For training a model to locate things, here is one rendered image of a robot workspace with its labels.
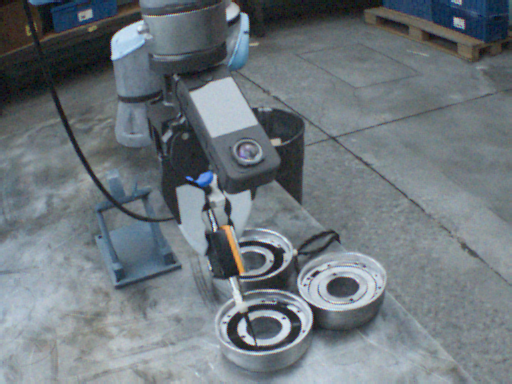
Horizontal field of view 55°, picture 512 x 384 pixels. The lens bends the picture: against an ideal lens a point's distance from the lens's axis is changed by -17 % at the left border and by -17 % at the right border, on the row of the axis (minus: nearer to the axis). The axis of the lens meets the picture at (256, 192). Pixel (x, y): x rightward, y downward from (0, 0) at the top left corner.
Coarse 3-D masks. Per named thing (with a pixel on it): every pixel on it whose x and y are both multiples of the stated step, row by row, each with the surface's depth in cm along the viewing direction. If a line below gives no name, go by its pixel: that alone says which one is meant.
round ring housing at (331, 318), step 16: (336, 256) 70; (352, 256) 69; (368, 256) 68; (304, 272) 67; (320, 272) 69; (336, 272) 68; (352, 272) 68; (368, 272) 68; (384, 272) 65; (304, 288) 66; (320, 288) 66; (336, 288) 68; (352, 288) 68; (384, 288) 63; (320, 304) 62; (336, 304) 64; (368, 304) 61; (320, 320) 63; (336, 320) 62; (352, 320) 62; (368, 320) 64
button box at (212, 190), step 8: (216, 176) 86; (216, 184) 84; (208, 192) 82; (216, 192) 83; (216, 200) 81; (224, 200) 81; (216, 208) 81; (216, 216) 82; (224, 216) 82; (208, 224) 82; (224, 224) 83
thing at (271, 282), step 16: (240, 240) 75; (272, 240) 75; (288, 240) 72; (256, 256) 74; (272, 256) 72; (288, 256) 71; (208, 272) 71; (256, 272) 70; (288, 272) 69; (224, 288) 69; (256, 288) 67; (272, 288) 68
